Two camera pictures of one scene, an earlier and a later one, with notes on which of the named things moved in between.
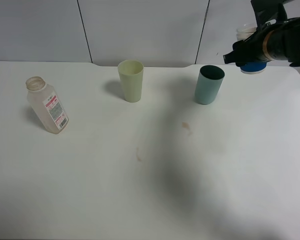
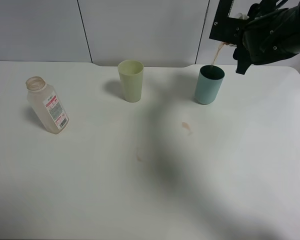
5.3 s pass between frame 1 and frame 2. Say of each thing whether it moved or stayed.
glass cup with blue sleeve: moved
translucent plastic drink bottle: stayed
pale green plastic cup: stayed
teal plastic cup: stayed
